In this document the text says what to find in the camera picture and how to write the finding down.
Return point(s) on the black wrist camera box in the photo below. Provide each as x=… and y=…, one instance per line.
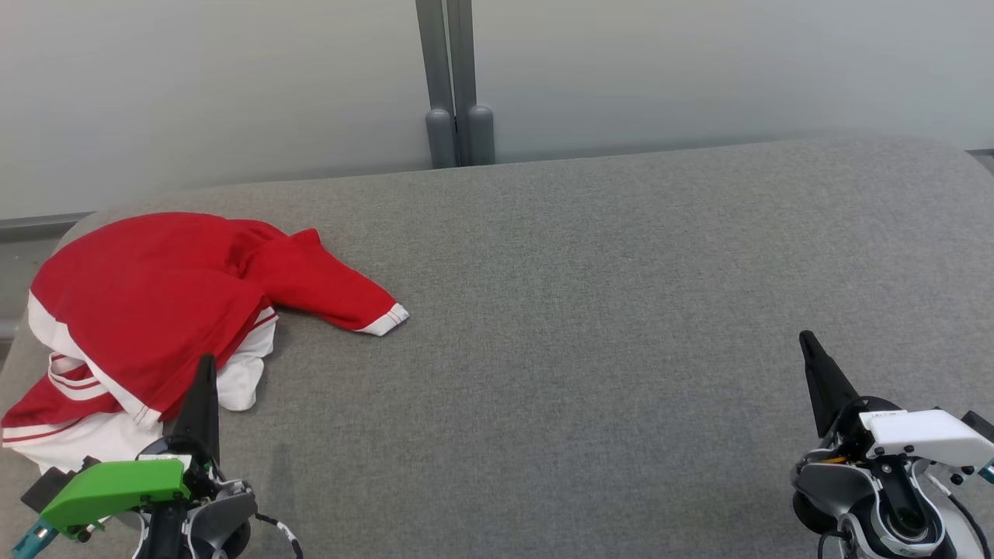
x=980, y=427
x=48, y=485

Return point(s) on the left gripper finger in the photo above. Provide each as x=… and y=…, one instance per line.
x=202, y=411

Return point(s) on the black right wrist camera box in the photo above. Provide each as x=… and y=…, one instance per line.
x=980, y=427

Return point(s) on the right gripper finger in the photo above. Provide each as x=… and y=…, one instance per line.
x=827, y=388

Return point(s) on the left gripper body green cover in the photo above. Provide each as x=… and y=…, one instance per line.
x=116, y=489

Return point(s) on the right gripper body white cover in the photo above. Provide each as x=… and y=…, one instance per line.
x=924, y=435

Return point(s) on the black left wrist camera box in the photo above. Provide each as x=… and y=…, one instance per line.
x=48, y=485

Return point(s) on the red basketball jersey number 23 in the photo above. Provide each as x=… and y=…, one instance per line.
x=132, y=310

